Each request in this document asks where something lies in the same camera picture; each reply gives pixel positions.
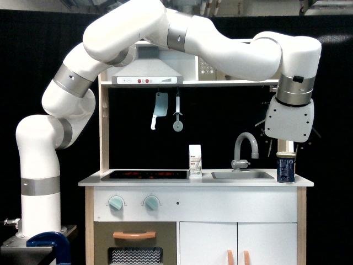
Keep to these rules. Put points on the black toy stovetop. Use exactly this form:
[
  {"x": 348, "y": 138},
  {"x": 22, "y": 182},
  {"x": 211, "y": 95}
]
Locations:
[{"x": 146, "y": 174}]

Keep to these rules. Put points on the white cabinet door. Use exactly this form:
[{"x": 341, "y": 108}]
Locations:
[
  {"x": 208, "y": 243},
  {"x": 267, "y": 243}
]

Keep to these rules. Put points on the right teal stove knob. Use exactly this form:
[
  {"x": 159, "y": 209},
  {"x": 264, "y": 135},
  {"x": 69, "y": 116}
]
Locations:
[{"x": 151, "y": 203}]

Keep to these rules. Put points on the blue spam can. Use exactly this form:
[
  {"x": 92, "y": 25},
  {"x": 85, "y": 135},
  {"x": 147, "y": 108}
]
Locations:
[{"x": 286, "y": 167}]

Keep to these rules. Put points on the white right cabinet door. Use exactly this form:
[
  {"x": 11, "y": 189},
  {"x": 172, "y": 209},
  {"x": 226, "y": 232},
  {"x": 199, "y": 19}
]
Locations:
[{"x": 267, "y": 243}]

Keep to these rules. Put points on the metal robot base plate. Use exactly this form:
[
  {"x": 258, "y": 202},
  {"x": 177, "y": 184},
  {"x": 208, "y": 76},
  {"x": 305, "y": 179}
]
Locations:
[{"x": 14, "y": 250}]

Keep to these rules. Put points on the toy pizza cutter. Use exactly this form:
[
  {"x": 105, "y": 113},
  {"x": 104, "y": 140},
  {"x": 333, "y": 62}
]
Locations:
[{"x": 178, "y": 125}]

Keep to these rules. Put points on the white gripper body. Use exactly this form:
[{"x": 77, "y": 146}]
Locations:
[{"x": 289, "y": 123}]

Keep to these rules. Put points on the teal stove knob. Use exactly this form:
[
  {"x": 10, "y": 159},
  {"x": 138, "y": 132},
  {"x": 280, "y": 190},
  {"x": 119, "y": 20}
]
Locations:
[
  {"x": 116, "y": 203},
  {"x": 151, "y": 203}
]

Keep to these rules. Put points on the grey toy sink basin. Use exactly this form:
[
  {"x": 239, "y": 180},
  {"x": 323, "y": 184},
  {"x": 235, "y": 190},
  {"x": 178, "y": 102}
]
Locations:
[{"x": 241, "y": 175}]

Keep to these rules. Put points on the grey toy range hood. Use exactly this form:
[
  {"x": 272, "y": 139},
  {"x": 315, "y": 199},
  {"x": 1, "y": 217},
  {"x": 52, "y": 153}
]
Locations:
[{"x": 147, "y": 69}]

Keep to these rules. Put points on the white milk carton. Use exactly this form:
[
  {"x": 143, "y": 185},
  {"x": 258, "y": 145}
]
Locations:
[{"x": 195, "y": 164}]

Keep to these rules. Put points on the white left cabinet door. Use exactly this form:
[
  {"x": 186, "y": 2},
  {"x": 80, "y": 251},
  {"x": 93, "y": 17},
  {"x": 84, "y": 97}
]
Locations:
[{"x": 208, "y": 243}]

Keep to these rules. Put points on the left teal stove knob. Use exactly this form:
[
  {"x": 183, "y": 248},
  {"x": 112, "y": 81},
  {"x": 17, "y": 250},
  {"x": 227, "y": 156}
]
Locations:
[{"x": 116, "y": 203}]

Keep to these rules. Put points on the wooden toy kitchen frame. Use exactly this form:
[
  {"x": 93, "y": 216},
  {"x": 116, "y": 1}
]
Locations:
[{"x": 197, "y": 199}]

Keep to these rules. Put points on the toy microwave oven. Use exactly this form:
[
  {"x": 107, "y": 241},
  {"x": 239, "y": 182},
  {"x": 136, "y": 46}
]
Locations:
[{"x": 207, "y": 72}]

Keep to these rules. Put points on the blue clamp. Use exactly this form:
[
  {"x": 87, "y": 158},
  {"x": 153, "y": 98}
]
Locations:
[{"x": 57, "y": 241}]

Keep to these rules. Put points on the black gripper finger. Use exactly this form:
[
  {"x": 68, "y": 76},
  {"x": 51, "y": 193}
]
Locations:
[
  {"x": 270, "y": 147},
  {"x": 296, "y": 147}
]

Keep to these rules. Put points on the toy oven door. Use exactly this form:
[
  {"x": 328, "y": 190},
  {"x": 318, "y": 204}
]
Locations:
[{"x": 135, "y": 242}]

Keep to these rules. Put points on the toy cleaver knife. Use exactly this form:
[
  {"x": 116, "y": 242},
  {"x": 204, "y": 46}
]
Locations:
[{"x": 160, "y": 109}]

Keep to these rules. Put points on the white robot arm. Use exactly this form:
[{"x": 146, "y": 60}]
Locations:
[{"x": 111, "y": 41}]

